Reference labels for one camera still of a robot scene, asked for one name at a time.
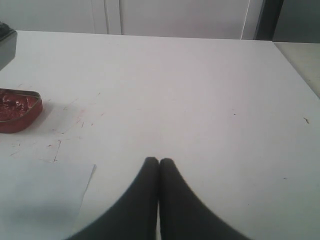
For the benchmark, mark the dark vertical post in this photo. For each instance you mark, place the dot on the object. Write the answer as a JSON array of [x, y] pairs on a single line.
[[268, 19]]

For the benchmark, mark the white paper sheet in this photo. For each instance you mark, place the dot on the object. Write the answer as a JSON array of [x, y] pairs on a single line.
[[41, 200]]

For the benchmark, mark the white cabinet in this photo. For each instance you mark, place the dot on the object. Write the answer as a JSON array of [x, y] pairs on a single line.
[[215, 19]]

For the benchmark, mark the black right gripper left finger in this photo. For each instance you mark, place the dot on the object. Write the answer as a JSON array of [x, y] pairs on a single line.
[[134, 216]]

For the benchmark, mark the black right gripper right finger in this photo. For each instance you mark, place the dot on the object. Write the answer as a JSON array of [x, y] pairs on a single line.
[[182, 214]]

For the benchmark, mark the red ink paste tin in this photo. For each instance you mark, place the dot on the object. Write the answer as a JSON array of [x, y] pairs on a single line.
[[18, 109]]

